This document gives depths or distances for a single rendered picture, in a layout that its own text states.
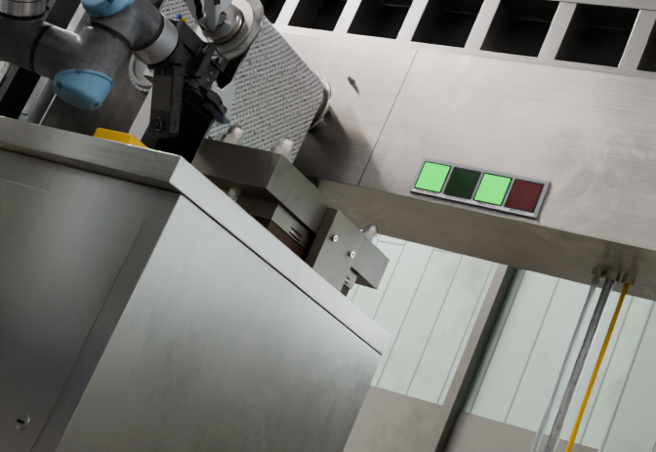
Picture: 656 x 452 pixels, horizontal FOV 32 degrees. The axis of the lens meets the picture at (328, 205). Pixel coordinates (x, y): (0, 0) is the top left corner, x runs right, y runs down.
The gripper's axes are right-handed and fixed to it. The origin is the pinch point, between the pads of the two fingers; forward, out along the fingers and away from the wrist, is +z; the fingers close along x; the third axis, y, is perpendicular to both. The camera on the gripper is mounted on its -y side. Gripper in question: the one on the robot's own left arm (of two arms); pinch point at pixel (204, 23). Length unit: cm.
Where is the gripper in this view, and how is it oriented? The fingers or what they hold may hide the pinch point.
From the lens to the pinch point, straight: 197.1
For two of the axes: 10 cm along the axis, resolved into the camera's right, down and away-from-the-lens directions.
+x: -8.0, -1.9, 5.6
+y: 5.9, -3.9, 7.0
